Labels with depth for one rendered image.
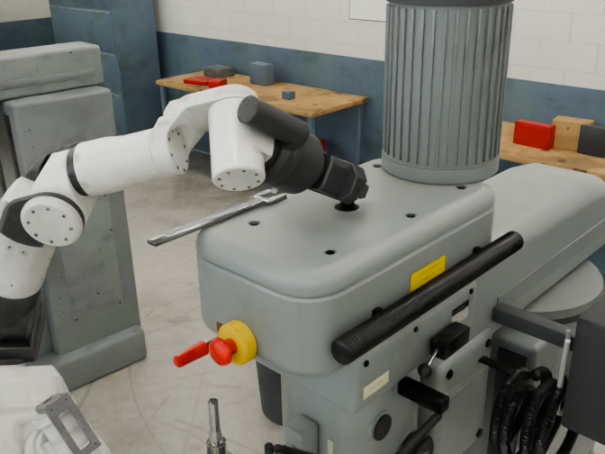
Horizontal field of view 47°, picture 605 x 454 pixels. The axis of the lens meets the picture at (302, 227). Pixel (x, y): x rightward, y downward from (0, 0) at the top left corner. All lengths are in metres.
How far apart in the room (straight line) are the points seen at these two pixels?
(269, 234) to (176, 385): 3.02
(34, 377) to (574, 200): 1.09
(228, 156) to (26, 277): 0.38
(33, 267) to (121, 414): 2.79
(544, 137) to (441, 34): 3.88
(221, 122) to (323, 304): 0.26
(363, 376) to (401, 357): 0.09
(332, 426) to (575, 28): 4.54
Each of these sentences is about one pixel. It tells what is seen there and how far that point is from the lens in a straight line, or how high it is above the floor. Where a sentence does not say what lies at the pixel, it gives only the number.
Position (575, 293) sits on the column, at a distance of 1.57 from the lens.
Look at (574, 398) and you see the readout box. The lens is 1.21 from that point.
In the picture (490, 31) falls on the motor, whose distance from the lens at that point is 1.11.
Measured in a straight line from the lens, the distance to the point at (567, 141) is 4.98.
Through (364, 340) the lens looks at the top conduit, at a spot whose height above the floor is 1.80.
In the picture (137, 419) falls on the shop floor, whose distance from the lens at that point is 3.74.
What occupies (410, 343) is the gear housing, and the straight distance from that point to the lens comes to 1.08.
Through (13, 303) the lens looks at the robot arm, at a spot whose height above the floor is 1.78.
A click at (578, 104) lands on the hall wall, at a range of 5.44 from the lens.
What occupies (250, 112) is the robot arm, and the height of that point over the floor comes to 2.08.
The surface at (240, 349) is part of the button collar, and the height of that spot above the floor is 1.76.
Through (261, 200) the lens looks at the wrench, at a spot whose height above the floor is 1.90.
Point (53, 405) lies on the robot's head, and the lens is 1.00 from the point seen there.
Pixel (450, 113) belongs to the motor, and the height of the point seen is 2.01.
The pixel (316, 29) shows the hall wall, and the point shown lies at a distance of 6.75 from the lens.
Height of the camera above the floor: 2.27
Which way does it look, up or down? 23 degrees down
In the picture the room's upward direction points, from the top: 1 degrees counter-clockwise
